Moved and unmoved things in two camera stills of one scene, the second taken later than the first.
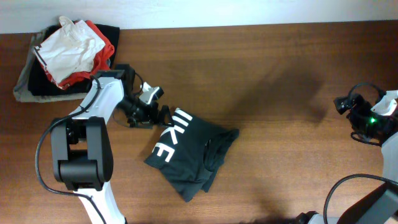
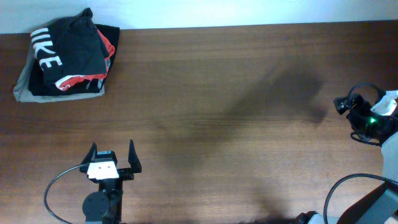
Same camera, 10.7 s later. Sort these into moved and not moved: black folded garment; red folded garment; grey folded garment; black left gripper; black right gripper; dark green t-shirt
Moved: dark green t-shirt; black left gripper
Not moved: black folded garment; black right gripper; grey folded garment; red folded garment
